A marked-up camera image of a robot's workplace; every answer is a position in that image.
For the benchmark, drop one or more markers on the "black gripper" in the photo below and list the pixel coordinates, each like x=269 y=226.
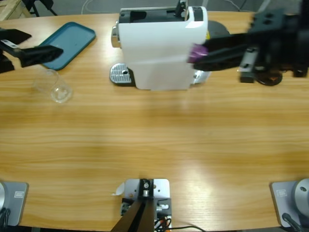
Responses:
x=277 y=53
x=4 y=62

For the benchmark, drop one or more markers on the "purple coffee capsule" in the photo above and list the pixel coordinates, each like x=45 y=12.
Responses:
x=198 y=53

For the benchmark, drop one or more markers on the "clear glass cup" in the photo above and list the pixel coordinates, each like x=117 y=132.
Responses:
x=58 y=93

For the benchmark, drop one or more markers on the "white capsule coffee machine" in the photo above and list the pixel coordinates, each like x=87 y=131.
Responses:
x=159 y=55

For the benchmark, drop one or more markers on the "orange coffee capsule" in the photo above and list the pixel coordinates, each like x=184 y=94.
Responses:
x=273 y=78

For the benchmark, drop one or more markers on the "clear water tank grey lid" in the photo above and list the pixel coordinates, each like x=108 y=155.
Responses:
x=217 y=27

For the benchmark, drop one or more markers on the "wooden crate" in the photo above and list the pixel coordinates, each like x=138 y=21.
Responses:
x=12 y=9

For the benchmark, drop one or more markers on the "teal plastic tray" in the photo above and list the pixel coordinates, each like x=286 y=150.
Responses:
x=70 y=38

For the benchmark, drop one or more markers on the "black capsule holder with rods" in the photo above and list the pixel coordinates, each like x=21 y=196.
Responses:
x=268 y=82

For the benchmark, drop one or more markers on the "grey metal pole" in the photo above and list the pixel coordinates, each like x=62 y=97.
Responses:
x=263 y=6

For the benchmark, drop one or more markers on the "white paper tab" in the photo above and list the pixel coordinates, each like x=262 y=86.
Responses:
x=119 y=189

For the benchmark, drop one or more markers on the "black chair frame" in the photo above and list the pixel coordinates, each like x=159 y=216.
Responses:
x=48 y=6

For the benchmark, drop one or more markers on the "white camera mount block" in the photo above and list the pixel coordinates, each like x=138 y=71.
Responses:
x=160 y=188

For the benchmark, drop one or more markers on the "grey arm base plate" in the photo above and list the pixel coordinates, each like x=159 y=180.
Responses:
x=17 y=200
x=282 y=200

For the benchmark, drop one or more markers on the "black camera post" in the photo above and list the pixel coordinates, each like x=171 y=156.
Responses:
x=142 y=212

